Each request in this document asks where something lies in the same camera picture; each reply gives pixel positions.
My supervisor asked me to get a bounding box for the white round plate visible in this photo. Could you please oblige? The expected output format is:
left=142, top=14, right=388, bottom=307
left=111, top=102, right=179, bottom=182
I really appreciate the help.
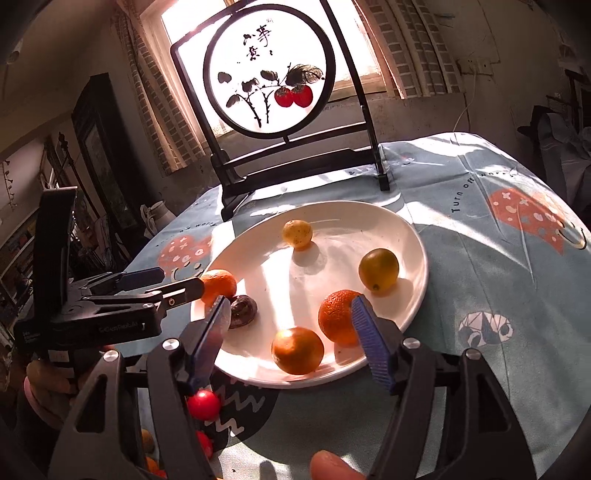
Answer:
left=190, top=200, right=430, bottom=389

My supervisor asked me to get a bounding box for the person's right hand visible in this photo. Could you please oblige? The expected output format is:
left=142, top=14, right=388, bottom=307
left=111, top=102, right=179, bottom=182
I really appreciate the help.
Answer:
left=310, top=451, right=366, bottom=480

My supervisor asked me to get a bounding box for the bright window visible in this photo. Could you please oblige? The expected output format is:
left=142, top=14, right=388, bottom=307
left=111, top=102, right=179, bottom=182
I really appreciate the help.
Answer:
left=139, top=0, right=393, bottom=139

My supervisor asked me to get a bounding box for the small orange mandarin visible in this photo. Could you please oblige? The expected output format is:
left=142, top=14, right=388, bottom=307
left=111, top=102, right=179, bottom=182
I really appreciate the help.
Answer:
left=202, top=269, right=238, bottom=308

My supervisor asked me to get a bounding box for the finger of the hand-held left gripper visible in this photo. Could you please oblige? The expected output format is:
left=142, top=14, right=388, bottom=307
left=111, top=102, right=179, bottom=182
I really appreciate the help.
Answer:
left=69, top=268, right=165, bottom=298
left=83, top=276, right=205, bottom=311

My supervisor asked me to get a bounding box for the smooth orange citrus fruit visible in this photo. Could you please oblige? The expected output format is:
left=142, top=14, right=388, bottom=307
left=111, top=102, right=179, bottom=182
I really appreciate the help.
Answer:
left=271, top=327, right=325, bottom=376

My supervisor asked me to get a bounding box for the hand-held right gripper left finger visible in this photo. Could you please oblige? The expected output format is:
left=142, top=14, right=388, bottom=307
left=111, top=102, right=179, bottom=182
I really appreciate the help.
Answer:
left=48, top=295, right=232, bottom=480

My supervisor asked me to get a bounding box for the white pitcher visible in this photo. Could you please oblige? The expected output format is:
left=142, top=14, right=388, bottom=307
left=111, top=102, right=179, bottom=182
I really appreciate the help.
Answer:
left=141, top=200, right=178, bottom=238

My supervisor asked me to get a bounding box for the dark brown wrinkled fruit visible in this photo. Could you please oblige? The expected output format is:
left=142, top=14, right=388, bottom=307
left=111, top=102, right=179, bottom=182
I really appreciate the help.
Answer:
left=228, top=295, right=258, bottom=329

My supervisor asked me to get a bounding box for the large bumpy orange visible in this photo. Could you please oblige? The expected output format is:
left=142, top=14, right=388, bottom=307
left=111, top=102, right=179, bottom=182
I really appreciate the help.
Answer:
left=318, top=289, right=365, bottom=348

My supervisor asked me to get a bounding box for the cluttered bookshelf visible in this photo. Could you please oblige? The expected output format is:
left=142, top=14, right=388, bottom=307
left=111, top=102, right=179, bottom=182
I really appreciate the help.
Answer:
left=0, top=208, right=42, bottom=319

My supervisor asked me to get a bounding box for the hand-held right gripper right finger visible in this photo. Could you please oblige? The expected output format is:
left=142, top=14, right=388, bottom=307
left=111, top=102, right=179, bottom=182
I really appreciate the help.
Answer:
left=350, top=294, right=539, bottom=480

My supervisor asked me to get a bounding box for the checked curtain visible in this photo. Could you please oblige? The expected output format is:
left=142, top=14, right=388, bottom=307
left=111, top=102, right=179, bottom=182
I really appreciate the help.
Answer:
left=115, top=9, right=218, bottom=176
left=360, top=0, right=465, bottom=100

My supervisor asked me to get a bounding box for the yellow-green lemon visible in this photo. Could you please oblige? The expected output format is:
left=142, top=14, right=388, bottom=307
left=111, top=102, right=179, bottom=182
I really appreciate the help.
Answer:
left=359, top=248, right=400, bottom=292

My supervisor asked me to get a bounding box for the white cable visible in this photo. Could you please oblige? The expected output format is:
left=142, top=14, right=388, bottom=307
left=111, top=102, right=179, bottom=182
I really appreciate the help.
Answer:
left=452, top=69, right=478, bottom=134

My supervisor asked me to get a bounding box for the round painted screen black frame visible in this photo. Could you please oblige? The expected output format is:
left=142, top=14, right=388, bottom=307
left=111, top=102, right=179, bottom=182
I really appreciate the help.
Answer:
left=170, top=0, right=391, bottom=222

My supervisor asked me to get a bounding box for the person's left hand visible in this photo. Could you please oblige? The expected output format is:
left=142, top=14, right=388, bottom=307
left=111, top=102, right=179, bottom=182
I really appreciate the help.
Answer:
left=25, top=357, right=86, bottom=416

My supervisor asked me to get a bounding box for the small yellow spotted fruit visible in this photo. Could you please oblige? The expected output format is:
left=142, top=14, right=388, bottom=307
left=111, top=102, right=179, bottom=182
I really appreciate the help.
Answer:
left=282, top=220, right=314, bottom=251

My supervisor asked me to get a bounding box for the wall power outlet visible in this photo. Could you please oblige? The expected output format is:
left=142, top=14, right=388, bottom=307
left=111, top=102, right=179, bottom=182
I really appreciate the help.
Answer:
left=457, top=56, right=499, bottom=75

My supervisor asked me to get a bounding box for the pile of clothes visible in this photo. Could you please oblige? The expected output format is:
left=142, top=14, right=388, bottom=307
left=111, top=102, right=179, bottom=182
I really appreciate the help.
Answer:
left=517, top=90, right=591, bottom=208

